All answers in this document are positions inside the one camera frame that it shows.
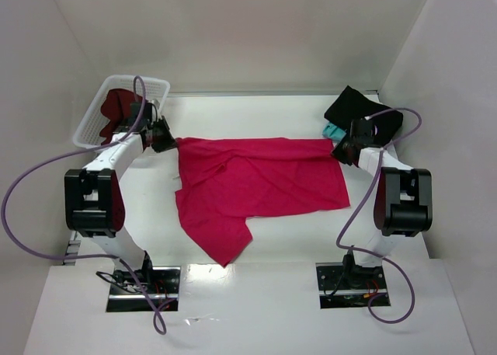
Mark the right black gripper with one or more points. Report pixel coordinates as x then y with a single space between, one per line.
343 150

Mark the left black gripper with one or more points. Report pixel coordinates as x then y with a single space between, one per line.
162 136

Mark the pink t shirt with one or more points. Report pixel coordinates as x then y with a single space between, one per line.
225 182

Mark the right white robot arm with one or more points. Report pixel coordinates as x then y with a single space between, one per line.
403 205

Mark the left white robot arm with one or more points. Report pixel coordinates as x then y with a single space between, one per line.
94 205

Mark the black folded t shirt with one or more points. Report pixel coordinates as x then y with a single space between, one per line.
352 104

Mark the teal folded t shirt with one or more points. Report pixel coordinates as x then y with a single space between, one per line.
332 132

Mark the dark red t shirt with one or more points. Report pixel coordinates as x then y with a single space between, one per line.
116 108

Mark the white plastic basket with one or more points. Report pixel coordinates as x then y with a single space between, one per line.
87 132

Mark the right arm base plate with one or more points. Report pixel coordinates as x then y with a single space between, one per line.
336 291

